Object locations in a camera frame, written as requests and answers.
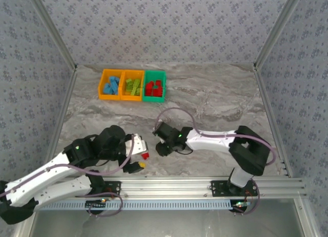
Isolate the orange plastic bin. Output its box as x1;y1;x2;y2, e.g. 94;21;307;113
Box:
119;69;146;102
98;69;126;101

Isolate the black controller board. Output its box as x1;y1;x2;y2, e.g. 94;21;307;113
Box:
230;200;251;213
85;199;107;214

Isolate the green plastic bin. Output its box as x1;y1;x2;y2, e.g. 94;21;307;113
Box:
142;70;167;103

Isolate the grey metal tray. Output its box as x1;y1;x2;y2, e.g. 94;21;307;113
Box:
15;200;320;237

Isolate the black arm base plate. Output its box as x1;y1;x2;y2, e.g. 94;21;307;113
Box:
211;180;258;198
75;180;122;198

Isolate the aluminium mounting rail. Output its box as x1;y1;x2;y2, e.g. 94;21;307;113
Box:
25;176;308;199

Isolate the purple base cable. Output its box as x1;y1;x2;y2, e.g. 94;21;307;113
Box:
232;179;261;216
75;188;124;218

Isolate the white slotted cable duct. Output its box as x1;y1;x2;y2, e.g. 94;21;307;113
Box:
34;200;235;211

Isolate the aluminium side rail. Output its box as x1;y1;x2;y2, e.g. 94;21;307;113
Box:
38;66;79;171
253;65;293;177

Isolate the aluminium corner post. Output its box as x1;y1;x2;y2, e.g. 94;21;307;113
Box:
24;0;78;70
253;0;305;68

